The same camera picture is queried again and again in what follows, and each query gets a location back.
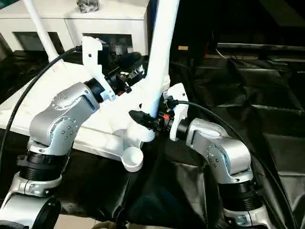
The white plastic table top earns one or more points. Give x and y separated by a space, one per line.
28 109

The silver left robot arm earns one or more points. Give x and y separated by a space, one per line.
59 124

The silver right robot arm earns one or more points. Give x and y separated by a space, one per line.
221 152

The small tan box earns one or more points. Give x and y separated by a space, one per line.
183 47

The small grey bundle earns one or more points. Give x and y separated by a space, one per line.
88 5

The white glass-door cabinet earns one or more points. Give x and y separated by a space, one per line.
62 21

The black work mat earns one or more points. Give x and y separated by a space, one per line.
267 119

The black side table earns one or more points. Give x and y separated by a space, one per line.
262 46

